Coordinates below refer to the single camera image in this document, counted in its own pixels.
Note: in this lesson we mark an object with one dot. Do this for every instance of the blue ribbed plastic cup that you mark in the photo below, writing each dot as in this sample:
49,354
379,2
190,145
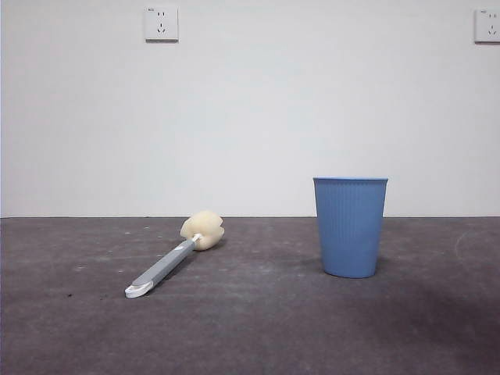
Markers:
349,230

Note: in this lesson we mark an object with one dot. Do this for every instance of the white wall socket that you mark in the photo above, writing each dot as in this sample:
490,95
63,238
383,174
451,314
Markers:
488,25
162,23

